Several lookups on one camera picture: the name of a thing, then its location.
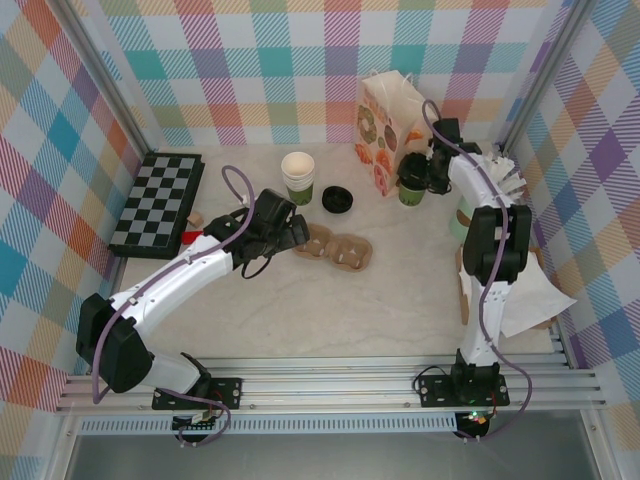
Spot black plastic cup lid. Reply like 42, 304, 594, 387
399, 152, 430, 191

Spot printed paper takeout bag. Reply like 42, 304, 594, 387
353, 69, 436, 199

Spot brown cardboard cup carrier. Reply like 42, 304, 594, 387
291, 222, 375, 274

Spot white paper napkin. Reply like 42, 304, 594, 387
499, 257, 576, 339

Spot mint green holder cup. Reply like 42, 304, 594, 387
447, 197, 474, 246

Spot stack of green paper cups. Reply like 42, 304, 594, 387
280, 151, 316, 207

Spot black and grey chessboard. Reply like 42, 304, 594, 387
108, 153, 206, 260

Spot brown cardboard tray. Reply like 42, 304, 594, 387
453, 244, 556, 331

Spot small electronics board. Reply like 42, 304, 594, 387
172, 412, 221, 434
457, 409, 494, 431

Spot thin black left gripper cable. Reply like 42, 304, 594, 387
239, 254, 271, 280

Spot aluminium corner post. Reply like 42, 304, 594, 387
502, 0, 591, 151
52, 0, 156, 154

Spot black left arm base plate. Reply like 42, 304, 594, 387
152, 377, 244, 411

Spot aluminium rail frame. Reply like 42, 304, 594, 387
54, 344, 609, 414

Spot white slotted cable duct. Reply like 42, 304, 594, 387
79, 418, 459, 435

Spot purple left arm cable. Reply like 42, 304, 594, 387
91, 164, 259, 449

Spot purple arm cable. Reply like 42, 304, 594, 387
91, 164, 259, 449
422, 98, 534, 442

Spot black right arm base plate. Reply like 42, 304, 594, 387
417, 373, 511, 409

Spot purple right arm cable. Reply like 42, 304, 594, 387
422, 98, 534, 442

